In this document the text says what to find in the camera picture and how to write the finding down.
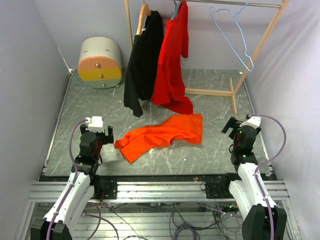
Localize orange t shirt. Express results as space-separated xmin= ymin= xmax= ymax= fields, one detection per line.
xmin=114 ymin=113 xmax=203 ymax=164

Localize light blue wire hanger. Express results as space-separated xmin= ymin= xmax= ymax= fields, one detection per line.
xmin=209 ymin=1 xmax=255 ymax=72

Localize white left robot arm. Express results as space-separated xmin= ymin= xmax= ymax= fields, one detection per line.
xmin=30 ymin=116 xmax=114 ymax=240

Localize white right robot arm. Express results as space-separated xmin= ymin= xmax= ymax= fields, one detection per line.
xmin=220 ymin=114 xmax=287 ymax=240

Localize red t shirt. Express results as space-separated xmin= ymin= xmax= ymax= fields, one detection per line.
xmin=151 ymin=1 xmax=193 ymax=114

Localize black t shirt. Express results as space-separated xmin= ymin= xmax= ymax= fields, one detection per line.
xmin=123 ymin=11 xmax=164 ymax=118

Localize teal hanger under red shirt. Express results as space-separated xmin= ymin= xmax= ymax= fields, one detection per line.
xmin=171 ymin=0 xmax=182 ymax=20

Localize wooden clothes hanger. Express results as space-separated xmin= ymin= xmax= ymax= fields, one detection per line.
xmin=136 ymin=3 xmax=152 ymax=35

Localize wooden clothes rack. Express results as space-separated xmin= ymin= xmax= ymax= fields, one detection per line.
xmin=123 ymin=0 xmax=290 ymax=115

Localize round pastel drawer cabinet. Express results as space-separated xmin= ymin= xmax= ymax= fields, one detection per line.
xmin=77 ymin=37 xmax=122 ymax=89

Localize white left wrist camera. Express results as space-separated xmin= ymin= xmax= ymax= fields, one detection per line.
xmin=85 ymin=116 xmax=105 ymax=133

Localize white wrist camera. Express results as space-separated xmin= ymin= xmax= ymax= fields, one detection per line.
xmin=240 ymin=116 xmax=261 ymax=129
xmin=85 ymin=116 xmax=105 ymax=133

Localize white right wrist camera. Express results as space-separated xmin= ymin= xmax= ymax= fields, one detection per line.
xmin=240 ymin=116 xmax=261 ymax=129

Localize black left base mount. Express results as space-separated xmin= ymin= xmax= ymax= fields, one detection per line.
xmin=93 ymin=175 xmax=118 ymax=200

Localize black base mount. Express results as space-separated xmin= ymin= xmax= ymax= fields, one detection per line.
xmin=93 ymin=175 xmax=118 ymax=200
xmin=199 ymin=172 xmax=240 ymax=199

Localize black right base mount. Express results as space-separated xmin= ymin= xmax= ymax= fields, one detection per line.
xmin=199 ymin=172 xmax=240 ymax=199

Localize aluminium rail frame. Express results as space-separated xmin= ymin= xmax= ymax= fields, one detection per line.
xmin=27 ymin=180 xmax=291 ymax=203

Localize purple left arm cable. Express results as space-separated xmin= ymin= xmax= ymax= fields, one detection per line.
xmin=46 ymin=119 xmax=120 ymax=240

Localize tangled cables under table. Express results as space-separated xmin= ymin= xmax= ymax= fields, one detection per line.
xmin=104 ymin=201 xmax=246 ymax=240

